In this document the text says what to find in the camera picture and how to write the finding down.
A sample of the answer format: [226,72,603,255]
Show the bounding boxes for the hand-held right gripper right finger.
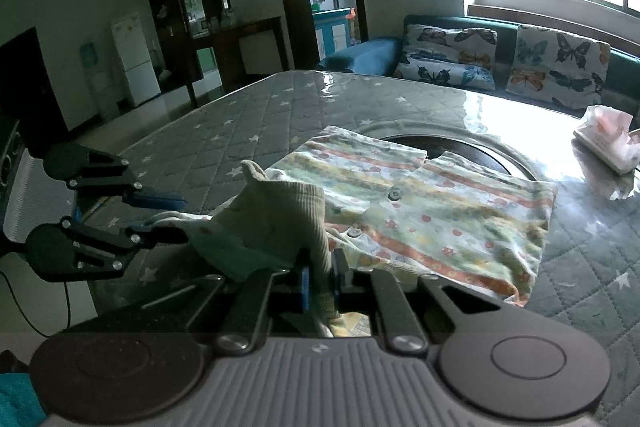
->
[331,252,508,354]

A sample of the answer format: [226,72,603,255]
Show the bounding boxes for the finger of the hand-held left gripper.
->
[70,149,187,210]
[60,216,192,272]

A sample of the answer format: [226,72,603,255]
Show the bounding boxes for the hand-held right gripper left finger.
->
[135,252,313,355]

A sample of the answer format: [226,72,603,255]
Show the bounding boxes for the patterned baby pants ribbed cuffs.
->
[149,159,347,339]

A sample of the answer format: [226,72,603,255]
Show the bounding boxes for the striped patterned baby shirt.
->
[264,126,559,308]

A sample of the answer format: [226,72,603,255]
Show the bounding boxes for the water dispenser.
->
[79,42,122,124]

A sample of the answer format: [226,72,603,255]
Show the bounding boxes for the white refrigerator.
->
[110,12,163,108]

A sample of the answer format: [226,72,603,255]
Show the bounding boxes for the round black induction cooker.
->
[381,133,542,184]

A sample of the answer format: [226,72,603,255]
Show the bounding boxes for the teal cloth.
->
[0,371,49,427]

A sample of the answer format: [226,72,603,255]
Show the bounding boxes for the blue sofa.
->
[317,14,640,118]

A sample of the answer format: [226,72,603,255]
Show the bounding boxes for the blue cabinet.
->
[312,7,357,61]

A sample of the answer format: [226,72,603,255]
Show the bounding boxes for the butterfly print cushion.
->
[399,25,499,91]
[504,24,612,110]

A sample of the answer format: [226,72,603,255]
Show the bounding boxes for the pink and white tissue pack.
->
[571,104,640,176]

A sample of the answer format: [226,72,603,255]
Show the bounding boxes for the black cable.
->
[0,269,72,339]

